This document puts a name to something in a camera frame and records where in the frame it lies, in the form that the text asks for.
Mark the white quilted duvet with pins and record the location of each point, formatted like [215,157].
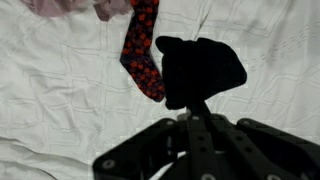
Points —
[66,100]

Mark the black sock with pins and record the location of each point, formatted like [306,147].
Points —
[200,70]

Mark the pink crumpled garment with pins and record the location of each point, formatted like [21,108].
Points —
[60,6]

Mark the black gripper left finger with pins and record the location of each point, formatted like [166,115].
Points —
[140,150]

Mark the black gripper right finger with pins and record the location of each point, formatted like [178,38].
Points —
[266,153]

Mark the dark sock with red dots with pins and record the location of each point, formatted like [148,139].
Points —
[140,50]

